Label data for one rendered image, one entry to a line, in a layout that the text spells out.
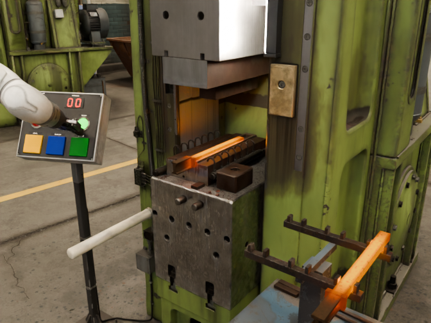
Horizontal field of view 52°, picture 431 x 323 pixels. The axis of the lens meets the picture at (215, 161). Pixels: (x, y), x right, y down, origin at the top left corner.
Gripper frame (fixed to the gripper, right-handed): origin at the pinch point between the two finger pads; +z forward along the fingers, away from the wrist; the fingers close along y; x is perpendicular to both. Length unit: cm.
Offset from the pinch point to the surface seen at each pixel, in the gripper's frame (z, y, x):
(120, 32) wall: 739, -330, 402
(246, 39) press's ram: -13, 65, 33
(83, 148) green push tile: 2.9, 2.0, -6.4
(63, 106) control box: 3.7, -9.4, 10.3
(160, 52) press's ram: -14.0, 34.7, 26.9
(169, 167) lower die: 6.9, 36.7, -11.0
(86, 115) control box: 3.7, 0.9, 7.3
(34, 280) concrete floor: 92, -62, -71
